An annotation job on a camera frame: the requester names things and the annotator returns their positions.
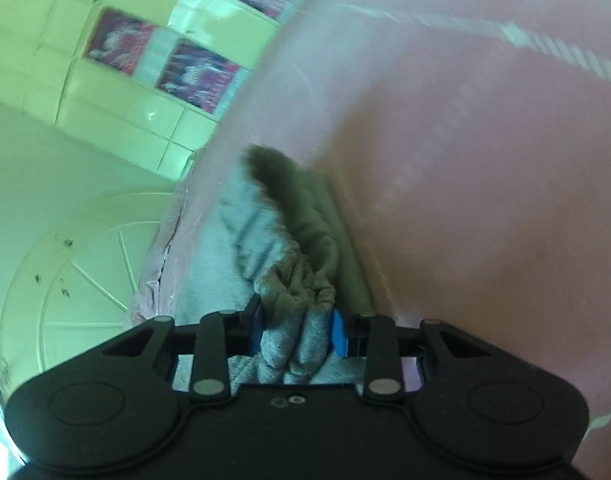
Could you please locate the lower left red poster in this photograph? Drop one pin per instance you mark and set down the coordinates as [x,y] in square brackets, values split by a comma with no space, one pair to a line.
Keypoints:
[199,77]

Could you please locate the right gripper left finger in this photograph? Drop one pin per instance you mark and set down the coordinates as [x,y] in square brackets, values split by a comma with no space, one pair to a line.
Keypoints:
[221,335]

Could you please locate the upper left red poster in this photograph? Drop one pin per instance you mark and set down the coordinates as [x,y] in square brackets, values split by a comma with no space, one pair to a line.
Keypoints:
[119,40]

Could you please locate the pink checked bed sheet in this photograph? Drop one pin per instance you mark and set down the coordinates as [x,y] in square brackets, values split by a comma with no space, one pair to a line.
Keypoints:
[469,144]

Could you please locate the grey sweatpants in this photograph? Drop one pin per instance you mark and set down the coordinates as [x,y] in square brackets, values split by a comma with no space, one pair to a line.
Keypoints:
[276,234]

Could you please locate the cream round headboard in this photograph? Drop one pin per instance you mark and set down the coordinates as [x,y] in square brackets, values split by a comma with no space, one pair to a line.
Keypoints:
[75,287]

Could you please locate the cream glossy wardrobe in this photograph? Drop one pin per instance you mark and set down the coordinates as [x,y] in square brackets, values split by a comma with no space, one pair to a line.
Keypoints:
[143,80]

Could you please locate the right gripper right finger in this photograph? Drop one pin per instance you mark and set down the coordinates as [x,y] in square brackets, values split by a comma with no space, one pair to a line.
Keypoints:
[374,339]

